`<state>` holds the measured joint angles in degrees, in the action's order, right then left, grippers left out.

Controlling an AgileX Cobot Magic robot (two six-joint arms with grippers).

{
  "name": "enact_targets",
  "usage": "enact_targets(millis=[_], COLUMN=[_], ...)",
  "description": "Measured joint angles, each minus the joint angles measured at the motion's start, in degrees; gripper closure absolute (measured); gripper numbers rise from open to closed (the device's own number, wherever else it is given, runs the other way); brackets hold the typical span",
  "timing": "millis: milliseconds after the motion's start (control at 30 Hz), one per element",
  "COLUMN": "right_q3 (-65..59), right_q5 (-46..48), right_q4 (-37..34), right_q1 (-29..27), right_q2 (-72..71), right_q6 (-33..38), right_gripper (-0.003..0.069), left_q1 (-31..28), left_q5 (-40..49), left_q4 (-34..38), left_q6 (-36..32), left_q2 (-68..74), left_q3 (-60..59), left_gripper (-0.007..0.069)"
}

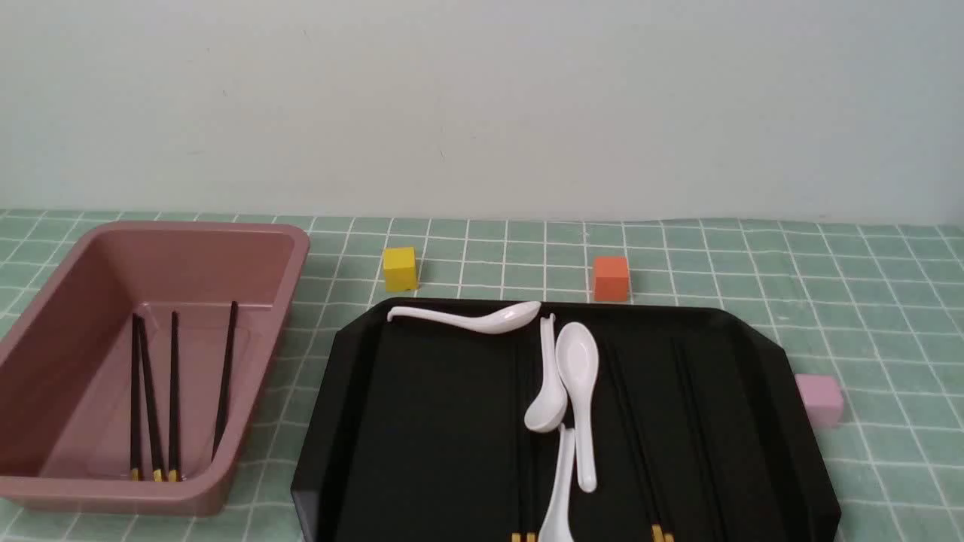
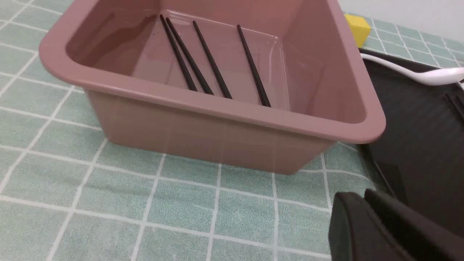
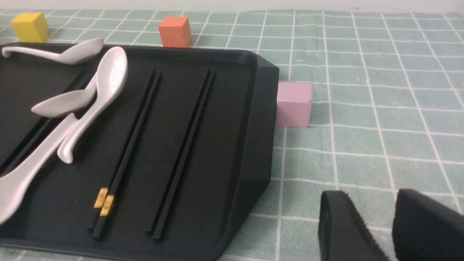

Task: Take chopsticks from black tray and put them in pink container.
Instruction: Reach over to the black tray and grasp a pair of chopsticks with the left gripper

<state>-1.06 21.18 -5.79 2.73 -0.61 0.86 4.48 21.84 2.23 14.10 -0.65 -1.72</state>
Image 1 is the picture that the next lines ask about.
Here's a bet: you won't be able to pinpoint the black plastic tray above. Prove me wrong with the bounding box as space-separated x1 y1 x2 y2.
291 297 841 541

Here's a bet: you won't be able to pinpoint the black chopstick on tray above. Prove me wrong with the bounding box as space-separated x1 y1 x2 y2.
603 340 666 541
523 428 538 541
510 359 526 541
614 352 676 541

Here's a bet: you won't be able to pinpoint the white spoon bowl up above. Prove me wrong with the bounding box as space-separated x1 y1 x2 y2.
555 321 599 493

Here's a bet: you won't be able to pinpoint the orange cube block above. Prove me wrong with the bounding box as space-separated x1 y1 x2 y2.
592 256 630 304

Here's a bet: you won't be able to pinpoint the yellow cube block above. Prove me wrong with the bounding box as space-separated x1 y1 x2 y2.
383 246 419 293

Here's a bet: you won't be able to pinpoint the white spoon upside down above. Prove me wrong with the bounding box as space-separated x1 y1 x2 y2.
524 313 568 433

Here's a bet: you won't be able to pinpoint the pink cube block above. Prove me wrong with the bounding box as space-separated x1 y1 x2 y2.
795 373 846 429

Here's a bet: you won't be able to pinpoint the white spoon at bottom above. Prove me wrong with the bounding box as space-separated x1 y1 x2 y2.
538 423 575 542

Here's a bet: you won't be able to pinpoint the pink plastic bin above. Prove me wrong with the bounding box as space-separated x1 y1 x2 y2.
1 221 310 516

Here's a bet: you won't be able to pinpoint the white spoon lying sideways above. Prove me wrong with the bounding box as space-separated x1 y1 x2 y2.
386 301 541 335

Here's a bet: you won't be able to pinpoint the green checkered tablecloth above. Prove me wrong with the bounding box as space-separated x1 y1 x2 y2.
1 205 963 541

